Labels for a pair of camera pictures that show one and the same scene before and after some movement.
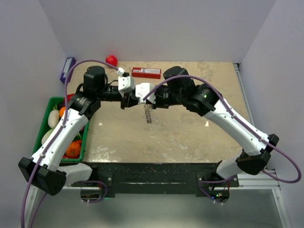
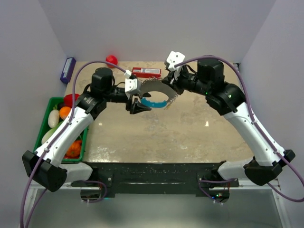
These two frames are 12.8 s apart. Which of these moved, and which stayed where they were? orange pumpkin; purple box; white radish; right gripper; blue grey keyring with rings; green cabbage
Moved: right gripper; blue grey keyring with rings
Stayed: orange pumpkin; purple box; green cabbage; white radish
